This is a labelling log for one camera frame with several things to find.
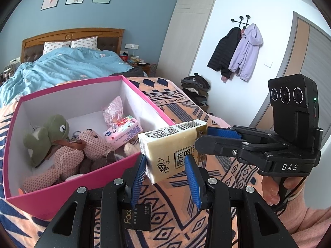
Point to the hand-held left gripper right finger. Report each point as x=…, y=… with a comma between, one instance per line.
x=192, y=180

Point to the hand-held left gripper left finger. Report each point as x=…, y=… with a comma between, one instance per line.
x=139, y=178

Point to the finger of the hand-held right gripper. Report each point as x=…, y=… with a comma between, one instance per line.
x=223, y=133
x=214, y=146

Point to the cream teddy bear plaid bow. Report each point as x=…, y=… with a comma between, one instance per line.
x=128, y=148

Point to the beige tissue packet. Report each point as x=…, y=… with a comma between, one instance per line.
x=165, y=149

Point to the pink floral tissue packet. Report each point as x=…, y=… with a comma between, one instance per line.
x=121, y=134

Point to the pink cardboard box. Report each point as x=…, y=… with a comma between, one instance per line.
x=77, y=193

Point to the green frog plush toy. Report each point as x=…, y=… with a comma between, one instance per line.
x=38, y=144

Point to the person's right forearm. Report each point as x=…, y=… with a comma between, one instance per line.
x=310, y=217

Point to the person's right hand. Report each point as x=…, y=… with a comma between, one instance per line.
x=271, y=188

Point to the black tissue packet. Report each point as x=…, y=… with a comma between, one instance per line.
x=139, y=217

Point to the pile of dark clothes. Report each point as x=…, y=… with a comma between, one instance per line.
x=195, y=90

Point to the orange blue patterned blanket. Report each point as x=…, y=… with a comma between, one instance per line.
x=168, y=98

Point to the pink cellophane packet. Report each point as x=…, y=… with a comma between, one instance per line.
x=113, y=111

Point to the pink knit teddy bear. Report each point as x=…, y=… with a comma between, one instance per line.
x=67, y=157

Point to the black jacket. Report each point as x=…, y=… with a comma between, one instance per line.
x=223, y=54

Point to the lilac jacket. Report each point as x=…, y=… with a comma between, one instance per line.
x=248, y=51

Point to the beige sliding door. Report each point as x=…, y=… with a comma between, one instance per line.
x=310, y=51

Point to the beige tall cabinet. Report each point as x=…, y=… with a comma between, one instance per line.
x=186, y=44

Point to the wooden nightstand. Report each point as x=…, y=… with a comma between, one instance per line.
x=141, y=69

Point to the light blue duvet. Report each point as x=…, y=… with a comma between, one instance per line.
x=64, y=67

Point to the wooden bed headboard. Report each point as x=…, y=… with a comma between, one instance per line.
x=108, y=41

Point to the white dotted pillow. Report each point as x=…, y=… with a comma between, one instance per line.
x=84, y=42
x=57, y=47

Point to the white light switch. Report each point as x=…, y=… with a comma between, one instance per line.
x=268, y=64

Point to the black wall coat hooks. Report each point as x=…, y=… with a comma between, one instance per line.
x=241, y=20

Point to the white wall switch panel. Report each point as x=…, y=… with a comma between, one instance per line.
x=131, y=46

